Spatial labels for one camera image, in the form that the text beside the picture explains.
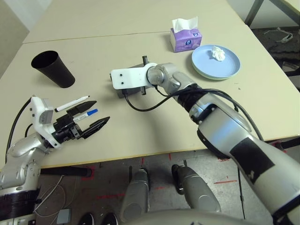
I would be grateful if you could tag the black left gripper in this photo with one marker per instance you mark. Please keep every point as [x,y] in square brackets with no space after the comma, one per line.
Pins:
[66,129]

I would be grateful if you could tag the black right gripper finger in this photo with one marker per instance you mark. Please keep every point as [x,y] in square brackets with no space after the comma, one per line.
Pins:
[145,60]
[143,90]

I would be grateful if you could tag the blue capped whiteboard marker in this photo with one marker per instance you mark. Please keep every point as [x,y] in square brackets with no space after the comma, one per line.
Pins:
[90,113]

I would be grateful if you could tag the grey glasses case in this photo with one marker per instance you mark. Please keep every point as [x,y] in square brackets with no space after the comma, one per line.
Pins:
[134,94]

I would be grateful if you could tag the black tip whiteboard marker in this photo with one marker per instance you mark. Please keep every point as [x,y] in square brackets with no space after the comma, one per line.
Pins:
[68,105]

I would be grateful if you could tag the blue plastic plate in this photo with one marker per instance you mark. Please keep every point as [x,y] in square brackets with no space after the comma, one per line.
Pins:
[211,66]

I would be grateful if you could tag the white tissue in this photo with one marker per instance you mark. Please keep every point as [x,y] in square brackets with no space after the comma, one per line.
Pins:
[218,54]

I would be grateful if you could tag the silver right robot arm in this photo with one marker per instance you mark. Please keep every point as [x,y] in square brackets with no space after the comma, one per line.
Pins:
[222,131]

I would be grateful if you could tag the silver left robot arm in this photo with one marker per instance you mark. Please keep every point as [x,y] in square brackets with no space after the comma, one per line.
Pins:
[21,159]

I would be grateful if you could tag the purple tissue box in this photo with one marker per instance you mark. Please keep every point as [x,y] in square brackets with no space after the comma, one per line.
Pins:
[187,42]

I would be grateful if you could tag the black plastic cup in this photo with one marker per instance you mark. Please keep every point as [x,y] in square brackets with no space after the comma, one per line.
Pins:
[56,70]

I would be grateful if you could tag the black table foot beam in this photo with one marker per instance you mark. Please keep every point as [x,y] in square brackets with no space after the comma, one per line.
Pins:
[290,144]
[65,171]

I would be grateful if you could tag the green plastic plate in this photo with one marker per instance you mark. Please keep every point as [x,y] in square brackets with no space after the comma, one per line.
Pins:
[218,79]

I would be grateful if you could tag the grey left robot leg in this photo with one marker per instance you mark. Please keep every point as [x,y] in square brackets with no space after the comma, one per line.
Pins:
[136,197]

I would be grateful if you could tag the grey robot leg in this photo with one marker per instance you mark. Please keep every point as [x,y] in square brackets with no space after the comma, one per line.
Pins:
[136,197]
[197,189]

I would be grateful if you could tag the black shoe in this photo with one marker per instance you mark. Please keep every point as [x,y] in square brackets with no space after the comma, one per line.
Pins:
[87,219]
[109,219]

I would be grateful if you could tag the small grey floor box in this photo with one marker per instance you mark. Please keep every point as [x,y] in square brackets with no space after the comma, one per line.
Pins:
[63,216]

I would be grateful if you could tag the grey right robot leg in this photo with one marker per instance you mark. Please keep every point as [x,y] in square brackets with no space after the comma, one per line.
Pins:
[197,189]

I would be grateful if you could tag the grey robot torso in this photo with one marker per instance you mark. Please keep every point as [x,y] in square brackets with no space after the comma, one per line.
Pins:
[187,218]

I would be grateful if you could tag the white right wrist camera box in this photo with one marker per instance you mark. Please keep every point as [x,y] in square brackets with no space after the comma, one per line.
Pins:
[131,76]

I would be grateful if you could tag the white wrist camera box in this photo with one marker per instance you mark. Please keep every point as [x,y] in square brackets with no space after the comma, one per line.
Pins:
[38,122]
[131,76]

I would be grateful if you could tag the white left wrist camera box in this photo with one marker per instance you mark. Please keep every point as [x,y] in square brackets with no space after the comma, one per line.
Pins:
[38,122]

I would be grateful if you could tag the beige table with black frame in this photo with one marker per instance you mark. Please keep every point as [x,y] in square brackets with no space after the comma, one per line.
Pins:
[253,11]

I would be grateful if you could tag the white bent plastic frame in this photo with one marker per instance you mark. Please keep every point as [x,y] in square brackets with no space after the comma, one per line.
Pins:
[284,38]

